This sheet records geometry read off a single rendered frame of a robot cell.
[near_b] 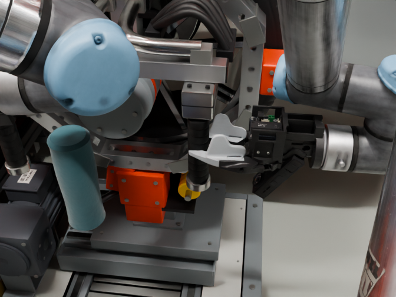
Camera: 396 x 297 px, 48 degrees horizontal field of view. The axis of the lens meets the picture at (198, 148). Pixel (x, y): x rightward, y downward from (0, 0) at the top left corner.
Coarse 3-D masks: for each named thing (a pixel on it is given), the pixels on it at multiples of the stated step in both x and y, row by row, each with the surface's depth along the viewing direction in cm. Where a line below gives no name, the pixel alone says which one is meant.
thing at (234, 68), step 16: (176, 32) 100; (240, 48) 118; (240, 64) 108; (160, 96) 128; (176, 96) 127; (224, 96) 105; (160, 112) 121; (176, 112) 109; (224, 112) 105; (144, 128) 115; (160, 128) 115; (176, 128) 113
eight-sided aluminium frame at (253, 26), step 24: (216, 0) 79; (240, 0) 79; (240, 24) 81; (264, 24) 82; (240, 96) 91; (48, 120) 102; (72, 120) 106; (240, 120) 95; (96, 144) 108; (120, 144) 109; (144, 144) 109; (168, 144) 109; (144, 168) 107; (168, 168) 106
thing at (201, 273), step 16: (64, 240) 143; (80, 240) 143; (64, 256) 138; (80, 256) 138; (96, 256) 141; (112, 256) 141; (128, 256) 141; (144, 256) 141; (160, 256) 141; (96, 272) 142; (112, 272) 141; (128, 272) 140; (144, 272) 138; (160, 272) 137; (176, 272) 136; (192, 272) 135; (208, 272) 134
